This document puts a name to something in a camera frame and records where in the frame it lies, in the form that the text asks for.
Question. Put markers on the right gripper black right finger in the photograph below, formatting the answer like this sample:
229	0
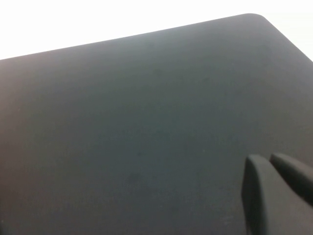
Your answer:
296	173

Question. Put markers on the black table mat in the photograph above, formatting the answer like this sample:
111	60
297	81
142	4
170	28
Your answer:
146	122

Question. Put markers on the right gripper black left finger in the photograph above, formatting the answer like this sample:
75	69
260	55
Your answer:
259	195

